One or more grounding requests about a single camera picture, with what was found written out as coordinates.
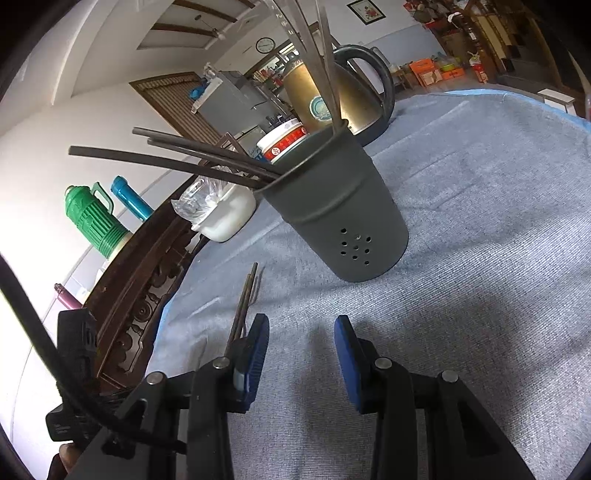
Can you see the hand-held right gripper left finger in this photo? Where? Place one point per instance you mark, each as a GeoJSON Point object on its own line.
{"type": "Point", "coordinates": [256, 360]}

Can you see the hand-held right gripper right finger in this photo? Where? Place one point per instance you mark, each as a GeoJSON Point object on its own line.
{"type": "Point", "coordinates": [345, 360]}

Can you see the single dark wooden chopstick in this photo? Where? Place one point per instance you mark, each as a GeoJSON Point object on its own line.
{"type": "Point", "coordinates": [249, 295]}
{"type": "Point", "coordinates": [241, 304]}

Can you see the grey metal chopstick holder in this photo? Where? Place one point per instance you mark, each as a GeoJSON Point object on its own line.
{"type": "Point", "coordinates": [332, 207]}

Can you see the bunch of dark chopsticks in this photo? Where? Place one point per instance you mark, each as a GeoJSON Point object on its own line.
{"type": "Point", "coordinates": [138, 160]}

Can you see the person's left hand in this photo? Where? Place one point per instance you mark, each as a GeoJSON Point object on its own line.
{"type": "Point", "coordinates": [64, 464]}

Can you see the pink bottle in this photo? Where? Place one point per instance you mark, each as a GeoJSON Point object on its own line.
{"type": "Point", "coordinates": [69, 297]}

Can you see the dark carved wooden sideboard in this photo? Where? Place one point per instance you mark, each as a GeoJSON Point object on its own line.
{"type": "Point", "coordinates": [138, 295]}

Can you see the green thermos flask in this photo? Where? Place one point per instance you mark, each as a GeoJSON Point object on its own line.
{"type": "Point", "coordinates": [94, 221]}

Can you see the white plastic pot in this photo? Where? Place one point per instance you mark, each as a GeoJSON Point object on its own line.
{"type": "Point", "coordinates": [231, 217]}

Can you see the blue thermos flask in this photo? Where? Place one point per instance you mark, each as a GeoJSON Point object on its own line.
{"type": "Point", "coordinates": [131, 196]}

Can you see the clear plastic bag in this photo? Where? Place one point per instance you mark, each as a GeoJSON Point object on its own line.
{"type": "Point", "coordinates": [198, 198]}

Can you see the white bowl with red print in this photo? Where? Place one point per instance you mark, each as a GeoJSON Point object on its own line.
{"type": "Point", "coordinates": [288, 143]}

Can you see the brown door curtain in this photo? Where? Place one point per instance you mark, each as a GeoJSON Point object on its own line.
{"type": "Point", "coordinates": [175, 106]}

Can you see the gold electric kettle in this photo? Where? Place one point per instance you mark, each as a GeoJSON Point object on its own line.
{"type": "Point", "coordinates": [360, 101]}

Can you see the grey refrigerator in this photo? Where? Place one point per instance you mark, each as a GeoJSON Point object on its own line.
{"type": "Point", "coordinates": [231, 101]}

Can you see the large orange box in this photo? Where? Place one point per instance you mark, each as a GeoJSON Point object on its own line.
{"type": "Point", "coordinates": [425, 74]}

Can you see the flat orange box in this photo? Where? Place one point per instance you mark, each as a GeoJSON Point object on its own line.
{"type": "Point", "coordinates": [452, 74]}

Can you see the blue table cover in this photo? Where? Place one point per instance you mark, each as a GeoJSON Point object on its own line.
{"type": "Point", "coordinates": [508, 99]}

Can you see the red carton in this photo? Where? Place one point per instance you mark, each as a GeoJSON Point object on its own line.
{"type": "Point", "coordinates": [480, 69]}

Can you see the small white stool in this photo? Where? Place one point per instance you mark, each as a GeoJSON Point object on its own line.
{"type": "Point", "coordinates": [556, 99]}

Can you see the wooden staircase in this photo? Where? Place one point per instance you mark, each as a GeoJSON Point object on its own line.
{"type": "Point", "coordinates": [508, 37]}

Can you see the round wall clock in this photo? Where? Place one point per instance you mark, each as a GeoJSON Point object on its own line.
{"type": "Point", "coordinates": [265, 45]}

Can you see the framed wall picture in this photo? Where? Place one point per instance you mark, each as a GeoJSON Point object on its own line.
{"type": "Point", "coordinates": [367, 11]}

